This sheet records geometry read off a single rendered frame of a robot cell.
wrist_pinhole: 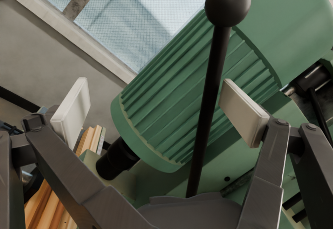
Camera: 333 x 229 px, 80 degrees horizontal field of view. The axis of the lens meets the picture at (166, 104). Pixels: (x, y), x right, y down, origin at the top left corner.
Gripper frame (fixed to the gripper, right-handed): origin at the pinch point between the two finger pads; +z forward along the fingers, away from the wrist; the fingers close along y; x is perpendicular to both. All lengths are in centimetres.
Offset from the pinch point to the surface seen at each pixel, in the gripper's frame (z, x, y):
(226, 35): -0.5, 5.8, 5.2
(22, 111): 144, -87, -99
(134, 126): 7.7, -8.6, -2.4
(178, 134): 5.9, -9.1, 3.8
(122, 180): 14.0, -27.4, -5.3
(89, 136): 38, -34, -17
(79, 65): 150, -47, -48
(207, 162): 7.4, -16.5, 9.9
